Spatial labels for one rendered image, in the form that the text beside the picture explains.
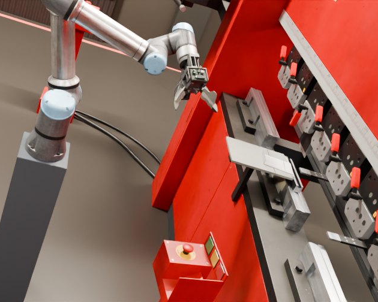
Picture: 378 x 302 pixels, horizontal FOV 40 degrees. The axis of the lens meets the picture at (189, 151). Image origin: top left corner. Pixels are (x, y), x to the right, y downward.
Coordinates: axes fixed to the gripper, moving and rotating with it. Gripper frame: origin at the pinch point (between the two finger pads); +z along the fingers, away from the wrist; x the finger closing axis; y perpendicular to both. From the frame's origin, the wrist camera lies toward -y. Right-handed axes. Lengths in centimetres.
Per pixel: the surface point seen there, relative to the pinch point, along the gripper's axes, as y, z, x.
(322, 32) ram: 6, -38, 60
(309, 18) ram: -4, -55, 65
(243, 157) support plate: -21.6, 5.4, 26.9
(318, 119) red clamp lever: 6.8, 4.6, 43.5
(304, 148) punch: -13, 5, 50
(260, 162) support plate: -21.9, 7.3, 34.0
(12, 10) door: -253, -269, -42
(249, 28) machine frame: -41, -80, 59
